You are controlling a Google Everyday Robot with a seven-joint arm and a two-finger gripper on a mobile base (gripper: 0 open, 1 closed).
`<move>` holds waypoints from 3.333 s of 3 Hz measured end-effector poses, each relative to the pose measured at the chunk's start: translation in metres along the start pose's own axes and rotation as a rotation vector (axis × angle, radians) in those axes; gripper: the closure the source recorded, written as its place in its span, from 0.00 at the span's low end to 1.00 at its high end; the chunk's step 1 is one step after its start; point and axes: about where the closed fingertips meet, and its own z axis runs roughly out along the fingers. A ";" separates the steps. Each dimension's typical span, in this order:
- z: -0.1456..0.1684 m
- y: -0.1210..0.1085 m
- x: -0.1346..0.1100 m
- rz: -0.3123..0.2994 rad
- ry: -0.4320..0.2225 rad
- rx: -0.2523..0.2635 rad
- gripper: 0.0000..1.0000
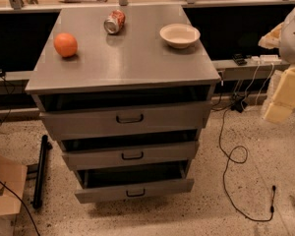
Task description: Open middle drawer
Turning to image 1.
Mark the grey bottom drawer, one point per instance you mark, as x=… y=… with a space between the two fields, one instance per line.
x=132 y=182

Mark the white ceramic bowl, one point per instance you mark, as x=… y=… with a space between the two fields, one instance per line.
x=179 y=36

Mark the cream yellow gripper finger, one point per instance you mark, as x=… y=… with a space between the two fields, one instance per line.
x=280 y=96

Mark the white power strip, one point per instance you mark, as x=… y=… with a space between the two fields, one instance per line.
x=262 y=59

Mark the grey metal drawer cabinet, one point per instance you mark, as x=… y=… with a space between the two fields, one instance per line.
x=135 y=67

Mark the grey drawer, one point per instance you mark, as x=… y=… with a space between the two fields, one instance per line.
x=129 y=156
x=119 y=121
x=132 y=182

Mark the black folded tripod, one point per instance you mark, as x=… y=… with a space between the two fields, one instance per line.
x=45 y=147

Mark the grey top drawer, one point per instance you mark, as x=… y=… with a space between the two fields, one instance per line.
x=119 y=121

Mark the crushed red soda can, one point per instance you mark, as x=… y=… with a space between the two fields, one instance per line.
x=114 y=22

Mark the orange fruit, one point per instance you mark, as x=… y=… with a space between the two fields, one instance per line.
x=65 y=44

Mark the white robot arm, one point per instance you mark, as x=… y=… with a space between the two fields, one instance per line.
x=282 y=37

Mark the black small device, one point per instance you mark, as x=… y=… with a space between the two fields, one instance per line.
x=239 y=59

